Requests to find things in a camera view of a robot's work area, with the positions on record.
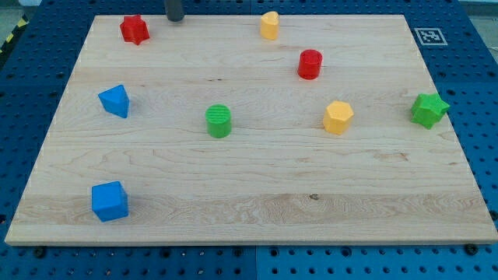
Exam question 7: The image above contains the white fiducial marker tag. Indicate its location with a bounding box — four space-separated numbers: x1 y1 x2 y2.
414 27 447 46

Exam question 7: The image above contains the green cylinder block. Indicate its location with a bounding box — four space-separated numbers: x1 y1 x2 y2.
205 104 232 138

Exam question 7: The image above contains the blue triangle block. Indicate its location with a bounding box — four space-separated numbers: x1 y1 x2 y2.
98 85 130 118

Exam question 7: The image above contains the red cylinder block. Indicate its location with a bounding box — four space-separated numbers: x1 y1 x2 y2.
297 49 323 80

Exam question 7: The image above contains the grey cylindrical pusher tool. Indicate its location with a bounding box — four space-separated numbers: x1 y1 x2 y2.
164 0 184 23

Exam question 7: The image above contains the green star block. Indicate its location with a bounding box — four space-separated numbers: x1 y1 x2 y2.
411 93 451 129

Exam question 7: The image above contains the yellow hexagon block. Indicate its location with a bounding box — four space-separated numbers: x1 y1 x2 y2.
323 100 354 135

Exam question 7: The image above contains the blue cube block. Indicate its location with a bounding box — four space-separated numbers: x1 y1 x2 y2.
91 181 129 222

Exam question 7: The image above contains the red star block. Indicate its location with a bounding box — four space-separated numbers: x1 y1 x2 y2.
120 14 149 45

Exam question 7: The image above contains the wooden board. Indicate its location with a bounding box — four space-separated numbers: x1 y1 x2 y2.
5 15 497 247

